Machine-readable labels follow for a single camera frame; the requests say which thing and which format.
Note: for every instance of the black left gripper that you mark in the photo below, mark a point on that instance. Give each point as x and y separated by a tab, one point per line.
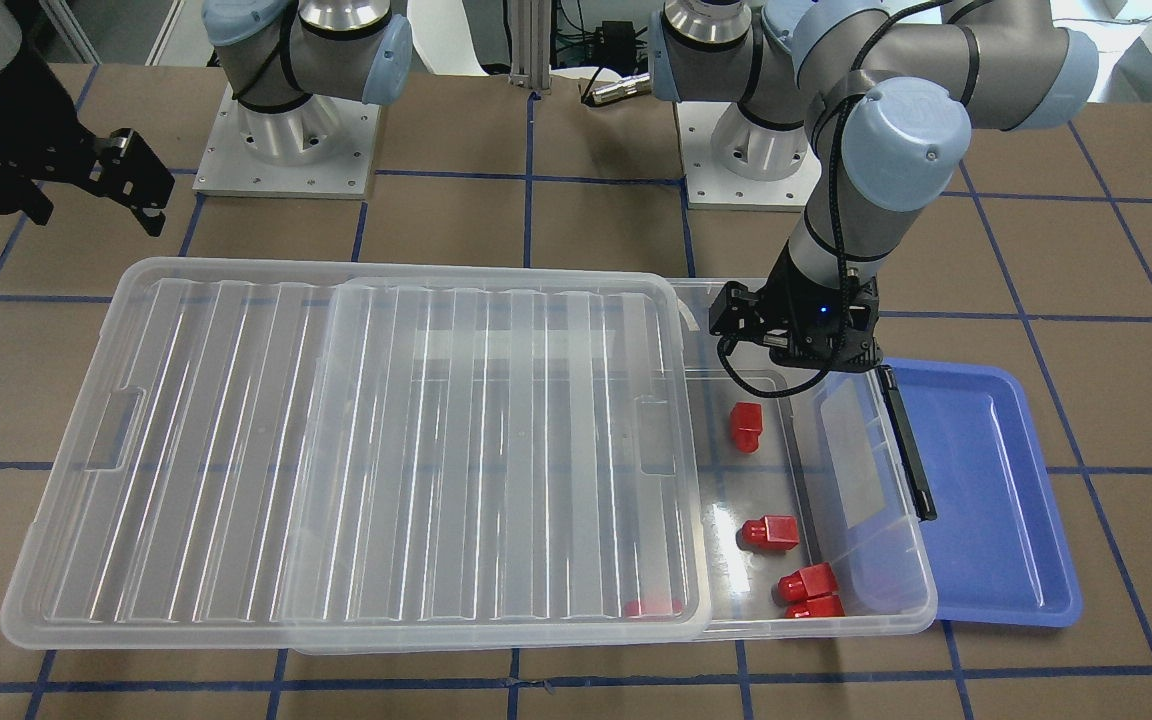
779	290

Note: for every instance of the clear plastic box lid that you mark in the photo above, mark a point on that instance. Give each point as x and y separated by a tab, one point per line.
167	515

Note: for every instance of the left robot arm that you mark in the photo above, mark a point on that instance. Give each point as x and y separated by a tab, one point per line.
888	103

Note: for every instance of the blue plastic tray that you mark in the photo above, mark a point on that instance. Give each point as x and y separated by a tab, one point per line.
998	548

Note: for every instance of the red block under lid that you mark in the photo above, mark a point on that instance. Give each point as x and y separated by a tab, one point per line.
653	607

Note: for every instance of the clear plastic storage box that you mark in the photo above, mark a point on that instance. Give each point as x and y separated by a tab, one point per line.
816	480

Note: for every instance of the black box latch handle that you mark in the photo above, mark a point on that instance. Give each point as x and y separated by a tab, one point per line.
920	490

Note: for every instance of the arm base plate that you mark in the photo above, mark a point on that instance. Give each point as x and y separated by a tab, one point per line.
322	150
732	164

